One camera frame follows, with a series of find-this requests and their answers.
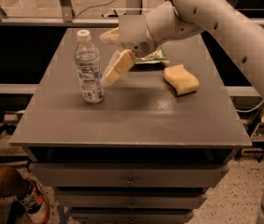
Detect green chip bag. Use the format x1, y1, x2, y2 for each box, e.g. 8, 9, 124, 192
135, 46, 169, 64

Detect bottom drawer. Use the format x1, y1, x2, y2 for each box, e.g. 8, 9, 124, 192
71, 209, 193, 224

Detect cable on floor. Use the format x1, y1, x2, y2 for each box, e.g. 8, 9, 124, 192
75, 0, 151, 19

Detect clear plastic water bottle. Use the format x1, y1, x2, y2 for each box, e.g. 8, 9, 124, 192
75, 30, 104, 104

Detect top drawer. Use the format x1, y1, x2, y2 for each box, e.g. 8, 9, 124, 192
30, 163, 229, 188

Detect middle drawer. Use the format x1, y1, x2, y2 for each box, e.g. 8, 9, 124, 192
55, 189, 207, 209

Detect yellow sponge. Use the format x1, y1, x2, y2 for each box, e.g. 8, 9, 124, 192
163, 64, 200, 96

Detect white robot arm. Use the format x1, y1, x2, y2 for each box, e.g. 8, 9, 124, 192
100, 0, 264, 100

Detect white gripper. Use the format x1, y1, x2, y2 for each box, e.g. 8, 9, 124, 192
99, 15, 157, 87

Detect orange white sneaker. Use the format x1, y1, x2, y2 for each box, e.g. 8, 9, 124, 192
18, 179, 49, 224

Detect metal railing frame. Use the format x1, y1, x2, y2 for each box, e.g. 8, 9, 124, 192
0, 0, 264, 29

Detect person's bare leg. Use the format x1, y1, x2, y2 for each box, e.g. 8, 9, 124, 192
0, 165, 29, 198

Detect drawer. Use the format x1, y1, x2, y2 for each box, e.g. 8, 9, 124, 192
55, 189, 207, 209
30, 163, 229, 188
71, 209, 193, 224

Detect grey drawer cabinet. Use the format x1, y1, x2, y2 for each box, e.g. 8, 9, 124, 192
9, 27, 253, 224

